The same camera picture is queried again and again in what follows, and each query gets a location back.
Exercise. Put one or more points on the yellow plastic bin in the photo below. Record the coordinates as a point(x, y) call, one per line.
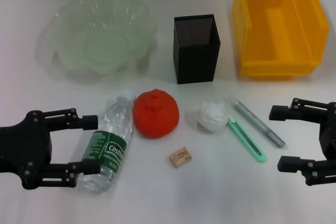
point(278, 24)

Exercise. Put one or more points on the pale green glass fruit plate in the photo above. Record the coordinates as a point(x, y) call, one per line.
point(99, 48)

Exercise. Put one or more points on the grey marker pen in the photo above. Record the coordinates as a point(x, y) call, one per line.
point(258, 123)

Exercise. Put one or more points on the black mesh pen holder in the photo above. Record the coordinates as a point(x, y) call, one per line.
point(197, 61)

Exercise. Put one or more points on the clear green-label water bottle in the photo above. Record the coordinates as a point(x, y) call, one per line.
point(110, 145)

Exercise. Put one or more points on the white paper ball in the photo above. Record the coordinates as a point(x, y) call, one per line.
point(212, 116)

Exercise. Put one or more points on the red round ball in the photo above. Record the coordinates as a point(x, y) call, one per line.
point(156, 115)

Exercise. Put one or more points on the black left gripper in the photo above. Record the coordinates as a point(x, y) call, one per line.
point(23, 150)

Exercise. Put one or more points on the mint green utility knife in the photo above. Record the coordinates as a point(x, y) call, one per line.
point(245, 140)

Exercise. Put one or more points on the tan eraser block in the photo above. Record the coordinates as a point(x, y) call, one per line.
point(181, 158)

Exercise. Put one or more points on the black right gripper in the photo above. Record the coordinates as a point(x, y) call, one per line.
point(330, 137)

